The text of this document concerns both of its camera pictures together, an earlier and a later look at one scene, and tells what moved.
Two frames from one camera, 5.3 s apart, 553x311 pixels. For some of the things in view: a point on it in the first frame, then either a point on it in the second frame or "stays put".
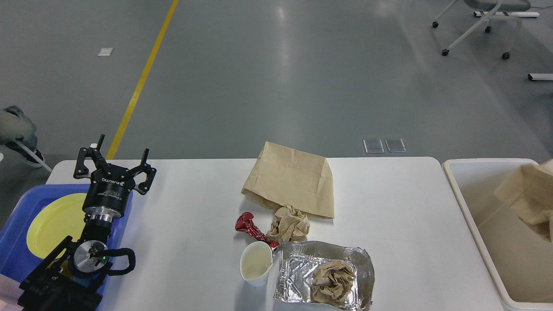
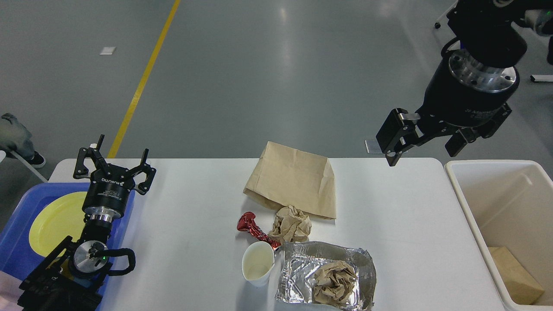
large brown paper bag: (281, 176) stays put
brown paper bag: (528, 192) to (521, 287)
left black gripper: (106, 195) stays put
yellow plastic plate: (62, 217) stays put
